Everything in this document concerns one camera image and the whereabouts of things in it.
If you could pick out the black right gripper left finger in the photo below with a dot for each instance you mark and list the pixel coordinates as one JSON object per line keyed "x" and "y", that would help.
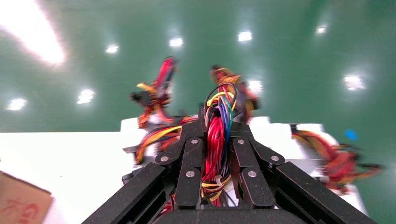
{"x": 190, "y": 154}

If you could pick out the blue shoe cover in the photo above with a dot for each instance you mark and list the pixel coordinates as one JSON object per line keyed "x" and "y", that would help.
{"x": 351, "y": 135}

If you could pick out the brown cardboard divider box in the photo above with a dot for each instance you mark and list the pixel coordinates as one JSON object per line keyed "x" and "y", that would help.
{"x": 21, "y": 201}

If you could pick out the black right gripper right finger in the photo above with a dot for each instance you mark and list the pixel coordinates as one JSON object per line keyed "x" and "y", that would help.
{"x": 247, "y": 160}

